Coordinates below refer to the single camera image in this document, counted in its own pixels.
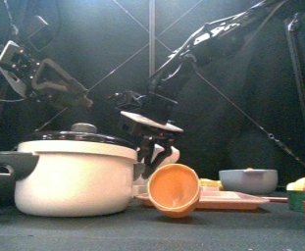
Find pink rectangular toy tray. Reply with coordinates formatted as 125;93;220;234
133;189;271;211

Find yellow toy food piece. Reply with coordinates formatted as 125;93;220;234
285;176;305;192

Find white toy pot grey handles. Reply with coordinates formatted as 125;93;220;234
0;139;147;218

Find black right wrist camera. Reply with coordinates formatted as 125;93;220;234
107;90;148;113

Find vertical metal frame pole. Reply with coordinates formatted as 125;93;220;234
148;0;155;77

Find orange toy bowl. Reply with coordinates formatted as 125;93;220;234
147;163;202;219

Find black camera stand pole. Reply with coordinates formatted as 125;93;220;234
283;13;305;171

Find white cable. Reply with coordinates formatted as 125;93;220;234
0;62;29;104

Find green toy box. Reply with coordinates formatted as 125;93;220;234
286;189;305;213

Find grey toy bowl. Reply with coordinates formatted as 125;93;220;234
216;168;278;196

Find black pot lid grey knob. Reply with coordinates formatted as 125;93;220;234
22;122;136;149

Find yellow egg sushi toy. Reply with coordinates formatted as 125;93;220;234
198;177;223;192

